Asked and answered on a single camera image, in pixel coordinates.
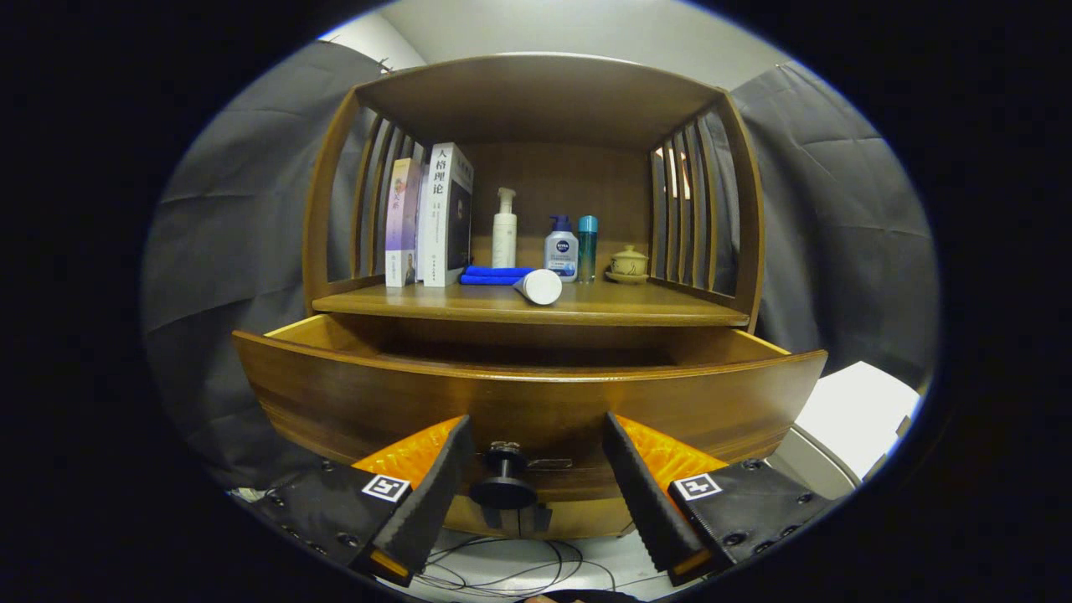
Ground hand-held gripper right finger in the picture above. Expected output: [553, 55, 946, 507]
[601, 411, 838, 587]

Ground white pump bottle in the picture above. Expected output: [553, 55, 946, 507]
[492, 187, 518, 269]

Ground blue folded cloth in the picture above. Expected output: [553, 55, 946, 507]
[459, 265, 535, 286]

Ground wooden drawer with black knob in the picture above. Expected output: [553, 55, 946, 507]
[232, 314, 828, 541]

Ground wooden countertop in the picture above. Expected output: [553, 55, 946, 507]
[312, 279, 750, 327]

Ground white tube with green end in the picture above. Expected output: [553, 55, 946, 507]
[513, 268, 564, 307]

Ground thick white book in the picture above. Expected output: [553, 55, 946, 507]
[421, 142, 475, 289]

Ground black floor cables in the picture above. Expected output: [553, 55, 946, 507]
[415, 536, 621, 600]

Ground teal slim bottle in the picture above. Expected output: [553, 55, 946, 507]
[578, 215, 599, 283]

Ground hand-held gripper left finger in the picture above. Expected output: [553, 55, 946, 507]
[243, 415, 476, 589]

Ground clear bottle with blue pump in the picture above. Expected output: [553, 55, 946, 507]
[544, 214, 580, 283]

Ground purple book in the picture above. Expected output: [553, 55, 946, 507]
[384, 157, 422, 288]

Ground wooden cabinet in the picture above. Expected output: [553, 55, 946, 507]
[301, 52, 765, 336]

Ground beige lidded teacup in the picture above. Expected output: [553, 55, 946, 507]
[605, 245, 650, 285]

